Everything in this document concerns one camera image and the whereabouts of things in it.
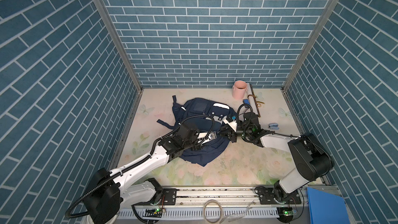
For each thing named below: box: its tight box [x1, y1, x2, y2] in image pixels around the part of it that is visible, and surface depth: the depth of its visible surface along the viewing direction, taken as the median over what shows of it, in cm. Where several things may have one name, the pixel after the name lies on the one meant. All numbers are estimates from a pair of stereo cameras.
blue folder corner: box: [306, 187, 350, 224], surface depth 74 cm
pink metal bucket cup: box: [232, 79, 248, 101], surface depth 114 cm
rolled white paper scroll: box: [246, 82, 261, 118], surface depth 114 cm
